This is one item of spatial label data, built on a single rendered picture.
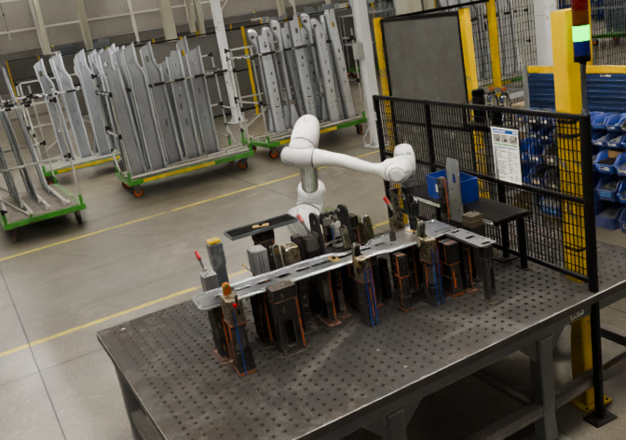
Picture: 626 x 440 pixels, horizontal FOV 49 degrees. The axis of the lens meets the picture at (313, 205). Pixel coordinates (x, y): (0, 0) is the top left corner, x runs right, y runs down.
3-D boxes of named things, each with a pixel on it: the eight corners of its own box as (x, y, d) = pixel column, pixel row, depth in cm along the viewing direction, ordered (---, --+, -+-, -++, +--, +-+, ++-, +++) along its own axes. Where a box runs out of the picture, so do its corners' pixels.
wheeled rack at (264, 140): (270, 161, 1067) (250, 47, 1018) (242, 155, 1151) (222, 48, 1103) (369, 133, 1156) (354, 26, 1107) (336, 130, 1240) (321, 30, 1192)
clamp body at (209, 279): (216, 348, 331) (200, 279, 321) (210, 339, 341) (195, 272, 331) (235, 341, 335) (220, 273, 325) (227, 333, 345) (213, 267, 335)
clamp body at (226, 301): (240, 380, 298) (224, 305, 288) (230, 366, 312) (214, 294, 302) (263, 372, 302) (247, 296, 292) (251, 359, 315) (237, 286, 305)
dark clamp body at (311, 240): (316, 311, 353) (305, 241, 343) (306, 303, 365) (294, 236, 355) (334, 305, 357) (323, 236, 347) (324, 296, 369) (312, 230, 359)
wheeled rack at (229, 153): (132, 200, 959) (102, 75, 911) (118, 189, 1047) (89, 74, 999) (257, 168, 1034) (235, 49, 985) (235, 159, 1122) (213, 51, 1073)
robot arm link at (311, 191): (295, 216, 422) (303, 187, 434) (321, 220, 419) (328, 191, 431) (285, 136, 358) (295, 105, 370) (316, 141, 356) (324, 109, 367)
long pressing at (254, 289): (202, 314, 300) (202, 311, 300) (189, 298, 320) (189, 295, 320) (460, 229, 350) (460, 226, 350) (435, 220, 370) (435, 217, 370)
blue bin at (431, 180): (454, 206, 375) (451, 184, 371) (428, 195, 403) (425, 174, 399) (480, 199, 379) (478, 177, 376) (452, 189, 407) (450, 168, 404)
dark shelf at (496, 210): (496, 226, 343) (495, 221, 342) (401, 195, 423) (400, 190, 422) (530, 215, 351) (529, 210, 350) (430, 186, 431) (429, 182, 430)
